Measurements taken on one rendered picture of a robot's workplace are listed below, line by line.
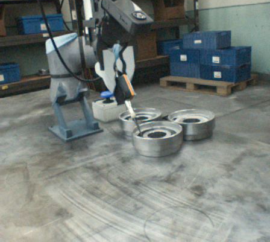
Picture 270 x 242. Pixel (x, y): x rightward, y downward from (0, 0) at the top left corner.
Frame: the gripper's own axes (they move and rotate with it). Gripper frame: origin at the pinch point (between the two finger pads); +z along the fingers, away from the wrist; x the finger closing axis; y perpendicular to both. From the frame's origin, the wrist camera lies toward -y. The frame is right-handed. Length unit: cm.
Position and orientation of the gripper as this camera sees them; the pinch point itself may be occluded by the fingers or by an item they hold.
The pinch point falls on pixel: (120, 85)
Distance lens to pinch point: 65.9
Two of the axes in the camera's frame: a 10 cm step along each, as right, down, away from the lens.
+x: -8.3, 2.2, -5.1
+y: -5.5, -1.8, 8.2
